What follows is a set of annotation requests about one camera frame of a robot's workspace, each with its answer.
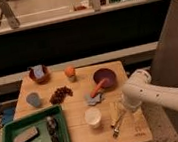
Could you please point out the bunch of dark grapes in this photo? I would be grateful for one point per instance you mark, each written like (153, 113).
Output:
(59, 95)

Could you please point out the white paper cup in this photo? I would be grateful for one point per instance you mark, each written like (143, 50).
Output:
(93, 117)

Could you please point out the blue-grey cloth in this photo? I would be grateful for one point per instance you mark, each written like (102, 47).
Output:
(92, 101)

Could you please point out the metal fork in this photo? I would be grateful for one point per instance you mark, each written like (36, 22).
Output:
(117, 126)

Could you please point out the black ladle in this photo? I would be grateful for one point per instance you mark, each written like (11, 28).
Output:
(51, 127)

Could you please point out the blue cup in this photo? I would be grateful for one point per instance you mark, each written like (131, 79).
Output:
(33, 99)

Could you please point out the small glass cup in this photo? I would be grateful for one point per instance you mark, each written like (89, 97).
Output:
(72, 78)

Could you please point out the orange fruit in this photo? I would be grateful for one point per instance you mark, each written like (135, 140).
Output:
(70, 71)

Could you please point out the grey sponge block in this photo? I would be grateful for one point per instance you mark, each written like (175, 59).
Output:
(26, 135)

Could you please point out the purple bowl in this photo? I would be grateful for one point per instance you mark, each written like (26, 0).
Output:
(109, 74)

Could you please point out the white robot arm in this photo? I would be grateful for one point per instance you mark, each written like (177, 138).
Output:
(138, 89)

